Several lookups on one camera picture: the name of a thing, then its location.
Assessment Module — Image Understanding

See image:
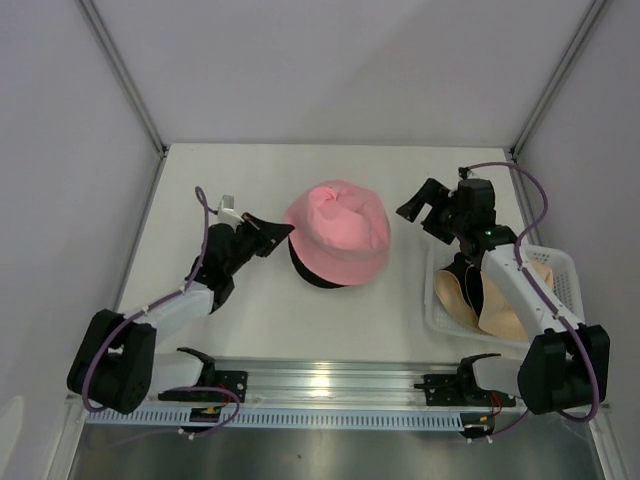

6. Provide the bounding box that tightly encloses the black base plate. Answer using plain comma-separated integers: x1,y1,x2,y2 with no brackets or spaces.
413,374,516,408
158,370,248,403

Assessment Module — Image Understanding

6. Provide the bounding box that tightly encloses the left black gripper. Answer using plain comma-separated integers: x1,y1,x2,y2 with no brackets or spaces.
224,212,292,276

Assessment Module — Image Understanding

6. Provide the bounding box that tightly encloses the beige bucket hat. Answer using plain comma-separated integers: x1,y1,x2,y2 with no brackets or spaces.
468,271,528,342

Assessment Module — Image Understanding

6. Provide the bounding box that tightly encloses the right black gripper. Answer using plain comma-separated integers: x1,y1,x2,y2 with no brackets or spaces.
396,178,468,245

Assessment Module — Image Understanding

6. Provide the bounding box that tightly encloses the left aluminium frame post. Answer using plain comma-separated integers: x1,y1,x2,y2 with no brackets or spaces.
75,0,168,158

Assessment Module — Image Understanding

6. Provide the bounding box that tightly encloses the aluminium mounting rail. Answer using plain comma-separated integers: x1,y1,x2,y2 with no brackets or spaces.
64,353,614,414

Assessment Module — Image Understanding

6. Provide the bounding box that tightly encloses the black and beige hat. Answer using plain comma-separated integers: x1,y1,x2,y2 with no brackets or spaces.
434,253,484,332

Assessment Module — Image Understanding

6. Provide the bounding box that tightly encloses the aluminium frame post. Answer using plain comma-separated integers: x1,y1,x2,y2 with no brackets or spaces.
509,0,612,162
75,0,168,158

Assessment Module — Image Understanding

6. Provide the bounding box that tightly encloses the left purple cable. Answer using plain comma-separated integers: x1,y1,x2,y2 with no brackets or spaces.
80,185,224,412

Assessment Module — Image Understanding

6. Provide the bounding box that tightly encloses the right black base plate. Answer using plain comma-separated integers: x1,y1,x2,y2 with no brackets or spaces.
413,374,516,408

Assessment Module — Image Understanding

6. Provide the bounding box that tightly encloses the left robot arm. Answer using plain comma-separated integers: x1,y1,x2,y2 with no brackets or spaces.
67,213,294,414

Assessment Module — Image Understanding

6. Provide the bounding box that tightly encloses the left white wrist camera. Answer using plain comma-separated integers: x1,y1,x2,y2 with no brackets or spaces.
216,195,243,229

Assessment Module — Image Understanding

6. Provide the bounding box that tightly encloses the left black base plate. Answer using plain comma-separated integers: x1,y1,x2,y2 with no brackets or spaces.
158,370,248,403

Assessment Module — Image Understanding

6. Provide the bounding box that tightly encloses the white slotted cable duct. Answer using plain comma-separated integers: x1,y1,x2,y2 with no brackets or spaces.
86,406,488,432

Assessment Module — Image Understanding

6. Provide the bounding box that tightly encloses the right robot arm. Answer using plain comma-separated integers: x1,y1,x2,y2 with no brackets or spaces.
396,178,610,420

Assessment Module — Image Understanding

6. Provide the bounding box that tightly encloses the pink bucket hat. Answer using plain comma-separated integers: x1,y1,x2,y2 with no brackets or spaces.
284,180,391,287

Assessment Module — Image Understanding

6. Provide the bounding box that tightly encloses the black smiley bucket hat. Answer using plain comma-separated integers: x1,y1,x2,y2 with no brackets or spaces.
288,240,345,290

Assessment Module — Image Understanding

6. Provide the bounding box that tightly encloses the right aluminium frame post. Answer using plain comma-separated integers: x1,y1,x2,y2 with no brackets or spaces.
509,0,612,162

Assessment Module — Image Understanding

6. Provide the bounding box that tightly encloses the white plastic basket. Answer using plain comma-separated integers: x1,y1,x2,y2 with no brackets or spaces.
424,241,584,349

